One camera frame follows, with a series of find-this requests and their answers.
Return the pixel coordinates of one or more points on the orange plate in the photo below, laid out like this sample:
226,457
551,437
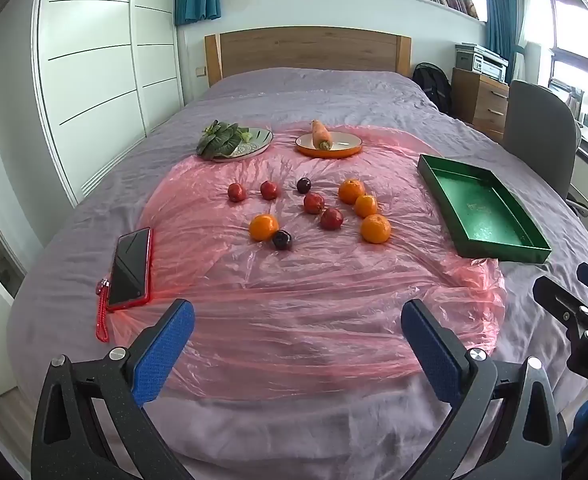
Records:
346,144

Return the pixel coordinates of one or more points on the wooden drawer cabinet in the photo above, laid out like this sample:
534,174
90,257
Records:
474,97

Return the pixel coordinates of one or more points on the grey chair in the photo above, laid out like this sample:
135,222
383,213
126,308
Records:
539,130

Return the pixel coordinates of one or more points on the grey printer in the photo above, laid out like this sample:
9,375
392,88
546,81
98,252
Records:
484,62

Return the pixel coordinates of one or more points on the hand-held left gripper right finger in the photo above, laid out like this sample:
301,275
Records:
431,355

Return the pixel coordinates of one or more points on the grey plate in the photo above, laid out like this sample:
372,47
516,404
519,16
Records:
256,142

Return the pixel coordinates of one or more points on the wooden headboard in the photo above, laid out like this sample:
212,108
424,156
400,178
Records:
309,50

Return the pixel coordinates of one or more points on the leafy green vegetable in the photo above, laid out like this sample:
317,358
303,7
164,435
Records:
219,142

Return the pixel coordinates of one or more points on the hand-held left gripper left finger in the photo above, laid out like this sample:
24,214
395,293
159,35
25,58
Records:
166,355

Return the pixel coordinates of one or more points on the phone in red case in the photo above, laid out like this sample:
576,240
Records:
129,267

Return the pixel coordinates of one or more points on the dark purple plum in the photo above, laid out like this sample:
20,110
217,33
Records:
282,239
303,185

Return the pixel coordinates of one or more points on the red apple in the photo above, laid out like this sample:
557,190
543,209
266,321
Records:
332,219
313,203
236,192
269,190

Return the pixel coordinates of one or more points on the carrot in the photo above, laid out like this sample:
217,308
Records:
320,134

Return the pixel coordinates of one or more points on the bed with purple sheet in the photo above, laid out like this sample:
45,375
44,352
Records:
324,95

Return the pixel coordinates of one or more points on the orange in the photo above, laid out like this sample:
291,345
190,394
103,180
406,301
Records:
375,228
366,206
351,191
263,227

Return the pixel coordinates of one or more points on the black backpack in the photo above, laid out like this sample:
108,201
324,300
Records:
431,85

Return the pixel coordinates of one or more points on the green tray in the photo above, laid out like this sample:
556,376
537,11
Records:
479,210

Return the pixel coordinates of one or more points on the white wardrobe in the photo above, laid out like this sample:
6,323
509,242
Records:
99,60

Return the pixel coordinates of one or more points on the wall socket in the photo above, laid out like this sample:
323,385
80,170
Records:
201,70

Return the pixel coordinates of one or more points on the pink plastic sheet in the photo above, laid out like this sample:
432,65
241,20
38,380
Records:
284,300

